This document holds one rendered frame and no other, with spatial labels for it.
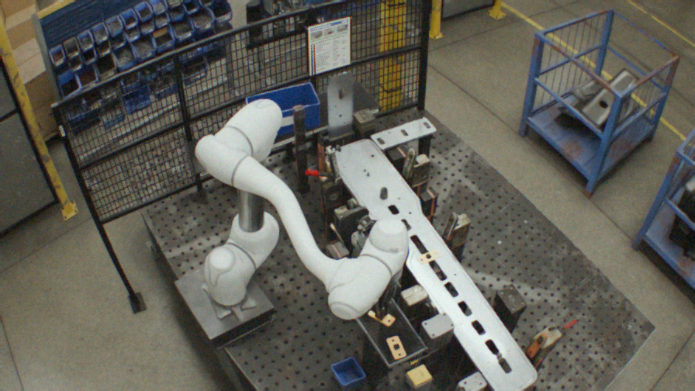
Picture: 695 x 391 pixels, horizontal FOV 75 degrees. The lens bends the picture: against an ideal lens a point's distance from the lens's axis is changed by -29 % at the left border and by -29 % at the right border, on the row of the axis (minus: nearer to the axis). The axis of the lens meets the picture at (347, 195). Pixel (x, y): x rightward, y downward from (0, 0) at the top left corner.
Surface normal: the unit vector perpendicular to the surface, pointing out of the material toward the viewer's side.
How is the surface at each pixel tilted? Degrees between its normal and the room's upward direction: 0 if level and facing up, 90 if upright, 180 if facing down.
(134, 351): 0
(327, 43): 90
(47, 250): 0
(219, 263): 6
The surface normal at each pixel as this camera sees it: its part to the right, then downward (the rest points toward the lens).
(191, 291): 0.07, -0.65
